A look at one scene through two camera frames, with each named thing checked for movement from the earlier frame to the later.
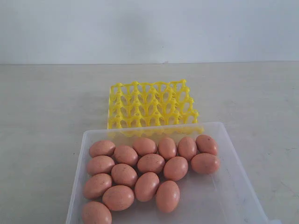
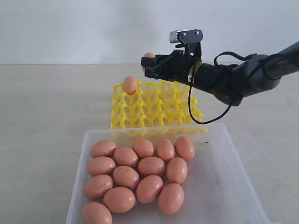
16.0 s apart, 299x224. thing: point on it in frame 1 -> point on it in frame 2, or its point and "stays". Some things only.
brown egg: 125,154 stays
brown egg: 96,185 stays
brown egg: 205,164 -> 150,54
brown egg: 103,147 stays
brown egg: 206,144 -> 130,85
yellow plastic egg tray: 153,109 stays
